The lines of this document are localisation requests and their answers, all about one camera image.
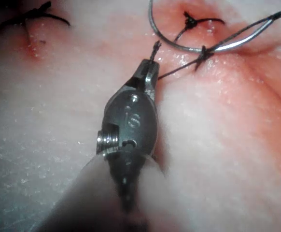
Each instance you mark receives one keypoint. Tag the black thread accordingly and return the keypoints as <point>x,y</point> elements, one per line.
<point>237,36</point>

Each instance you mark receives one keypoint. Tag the dark right arm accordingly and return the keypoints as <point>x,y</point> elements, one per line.
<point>87,193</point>

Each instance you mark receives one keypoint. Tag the black stitching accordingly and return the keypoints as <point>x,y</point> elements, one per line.
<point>191,23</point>

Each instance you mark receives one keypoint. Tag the curved steel needle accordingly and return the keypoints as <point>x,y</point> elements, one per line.
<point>169,44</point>

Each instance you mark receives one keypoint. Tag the tissue pad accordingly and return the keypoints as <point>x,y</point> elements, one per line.
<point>227,135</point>

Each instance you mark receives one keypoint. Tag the right arm needle driver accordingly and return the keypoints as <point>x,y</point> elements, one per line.
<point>133,120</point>

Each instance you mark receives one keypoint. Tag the right arm needle driver jaw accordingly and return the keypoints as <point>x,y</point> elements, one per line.
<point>136,78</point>
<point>151,81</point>

